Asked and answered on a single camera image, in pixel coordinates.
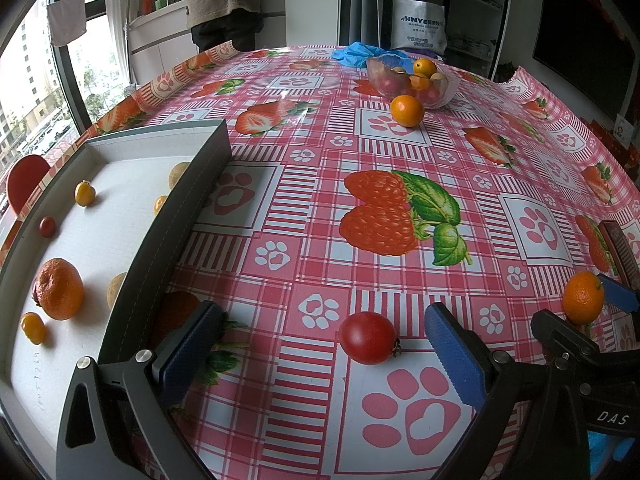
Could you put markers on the blue disposable glove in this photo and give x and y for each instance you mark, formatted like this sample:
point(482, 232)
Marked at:
point(357, 52)

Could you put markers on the grey shallow tray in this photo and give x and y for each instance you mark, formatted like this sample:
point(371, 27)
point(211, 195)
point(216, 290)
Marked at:
point(200, 185)

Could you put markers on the red chair back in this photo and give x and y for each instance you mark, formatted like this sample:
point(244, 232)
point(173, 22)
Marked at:
point(27, 180)

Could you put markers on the clear glass bowl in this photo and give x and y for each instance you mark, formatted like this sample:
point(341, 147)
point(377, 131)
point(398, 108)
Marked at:
point(450, 87)

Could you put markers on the dark brown ribbed board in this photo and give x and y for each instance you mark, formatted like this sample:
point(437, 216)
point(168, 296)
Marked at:
point(617, 250)

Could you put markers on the smooth orange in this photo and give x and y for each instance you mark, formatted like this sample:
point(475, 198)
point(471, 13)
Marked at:
point(582, 299)
point(406, 110)
point(424, 66)
point(419, 83)

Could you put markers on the orange bottle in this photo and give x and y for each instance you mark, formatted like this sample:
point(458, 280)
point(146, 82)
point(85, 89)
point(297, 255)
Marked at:
point(146, 4)

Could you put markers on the wrinkled mandarin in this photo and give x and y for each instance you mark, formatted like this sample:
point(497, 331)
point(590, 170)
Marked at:
point(60, 290)

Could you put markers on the white printed bag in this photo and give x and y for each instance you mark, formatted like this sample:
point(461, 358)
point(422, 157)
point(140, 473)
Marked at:
point(417, 25)

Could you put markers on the black wall screen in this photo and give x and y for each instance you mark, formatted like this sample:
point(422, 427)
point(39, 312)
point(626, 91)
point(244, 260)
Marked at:
point(575, 35)

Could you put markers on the red cherry tomato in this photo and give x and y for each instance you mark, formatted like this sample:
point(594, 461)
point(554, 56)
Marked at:
point(36, 296)
point(367, 340)
point(47, 226)

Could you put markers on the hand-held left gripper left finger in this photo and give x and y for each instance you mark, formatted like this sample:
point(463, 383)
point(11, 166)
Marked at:
point(187, 355)

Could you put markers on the dark shelf unit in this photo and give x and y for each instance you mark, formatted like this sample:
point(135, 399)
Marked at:
point(475, 20)

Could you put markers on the pink printed tablecloth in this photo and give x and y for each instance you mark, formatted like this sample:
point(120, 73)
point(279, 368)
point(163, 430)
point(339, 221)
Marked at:
point(310, 240)

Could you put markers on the white kitchen counter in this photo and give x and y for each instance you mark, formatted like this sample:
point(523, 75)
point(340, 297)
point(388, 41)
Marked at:
point(155, 45)

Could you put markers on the hanging grey towel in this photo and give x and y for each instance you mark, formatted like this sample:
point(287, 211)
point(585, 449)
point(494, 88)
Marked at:
point(65, 17)

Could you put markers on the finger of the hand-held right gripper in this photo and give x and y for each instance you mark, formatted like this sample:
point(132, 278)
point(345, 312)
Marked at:
point(560, 332)
point(620, 294)

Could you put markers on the grey curtain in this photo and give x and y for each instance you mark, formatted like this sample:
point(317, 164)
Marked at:
point(360, 0)

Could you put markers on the small white card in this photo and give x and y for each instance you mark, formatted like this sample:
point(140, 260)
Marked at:
point(623, 132)

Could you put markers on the small yellow golden berry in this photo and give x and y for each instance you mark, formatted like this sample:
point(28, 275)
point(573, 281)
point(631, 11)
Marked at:
point(160, 203)
point(33, 328)
point(85, 193)

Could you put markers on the pile of red packets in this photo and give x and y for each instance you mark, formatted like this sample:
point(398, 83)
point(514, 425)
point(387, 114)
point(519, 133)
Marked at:
point(630, 157)

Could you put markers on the person's right hand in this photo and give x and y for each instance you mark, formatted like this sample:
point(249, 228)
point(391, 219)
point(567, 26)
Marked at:
point(610, 455)

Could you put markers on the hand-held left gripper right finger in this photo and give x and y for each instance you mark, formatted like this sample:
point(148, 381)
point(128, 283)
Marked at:
point(457, 360)

